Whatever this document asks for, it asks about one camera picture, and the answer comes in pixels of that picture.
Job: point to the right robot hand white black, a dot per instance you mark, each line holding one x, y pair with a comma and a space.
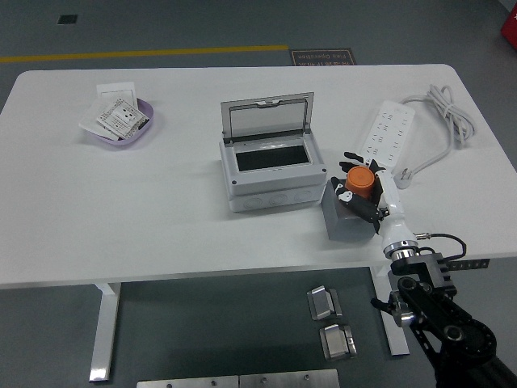
393, 202

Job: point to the orange cylinder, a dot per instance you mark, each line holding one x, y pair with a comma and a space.
359, 180

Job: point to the grey electrical box hinged lid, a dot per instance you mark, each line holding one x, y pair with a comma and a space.
274, 190

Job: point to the grey cube with round hole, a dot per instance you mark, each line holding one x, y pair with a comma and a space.
347, 228

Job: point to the small metal block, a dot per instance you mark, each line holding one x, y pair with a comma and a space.
337, 342
323, 303

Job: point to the brown floor sign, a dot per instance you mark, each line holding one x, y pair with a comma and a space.
323, 57

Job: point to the flat metal plate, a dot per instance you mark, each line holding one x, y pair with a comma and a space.
288, 380
186, 382

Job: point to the red object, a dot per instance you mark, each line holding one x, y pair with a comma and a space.
511, 26

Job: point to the purple plastic tray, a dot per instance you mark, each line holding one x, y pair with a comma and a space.
147, 111

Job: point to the yellow floor tape line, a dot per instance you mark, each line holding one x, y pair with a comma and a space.
141, 53

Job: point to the black square floor hatch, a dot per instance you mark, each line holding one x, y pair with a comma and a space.
67, 19

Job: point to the white square switch plate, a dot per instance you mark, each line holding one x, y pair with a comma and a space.
117, 91

